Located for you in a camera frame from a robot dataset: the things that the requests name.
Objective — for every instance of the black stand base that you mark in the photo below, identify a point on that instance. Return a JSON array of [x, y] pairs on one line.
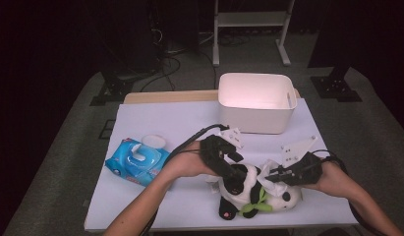
[[335, 88], [114, 90]]

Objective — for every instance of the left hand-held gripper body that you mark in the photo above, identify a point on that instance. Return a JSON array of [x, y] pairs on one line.
[[211, 150]]

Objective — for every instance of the black floor frame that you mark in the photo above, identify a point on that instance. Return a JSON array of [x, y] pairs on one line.
[[106, 137]]

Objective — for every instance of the person's left hand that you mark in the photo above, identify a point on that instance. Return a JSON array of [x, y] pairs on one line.
[[186, 162]]

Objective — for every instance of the person's right hand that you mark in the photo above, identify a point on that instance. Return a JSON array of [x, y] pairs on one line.
[[334, 180]]

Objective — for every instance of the white storage bin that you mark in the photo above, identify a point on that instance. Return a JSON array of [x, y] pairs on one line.
[[255, 121]]

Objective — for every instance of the blue wet wipes pack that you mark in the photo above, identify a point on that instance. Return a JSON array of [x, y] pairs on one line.
[[124, 164]]

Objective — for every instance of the panda plush toy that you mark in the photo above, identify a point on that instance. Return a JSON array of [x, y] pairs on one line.
[[248, 193]]

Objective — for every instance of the white wet wipe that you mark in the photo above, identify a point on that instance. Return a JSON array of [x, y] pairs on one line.
[[271, 188]]

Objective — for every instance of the white metal stand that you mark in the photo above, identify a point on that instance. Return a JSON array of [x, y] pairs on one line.
[[252, 19]]

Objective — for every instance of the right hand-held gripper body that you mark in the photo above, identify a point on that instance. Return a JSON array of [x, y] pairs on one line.
[[306, 172]]

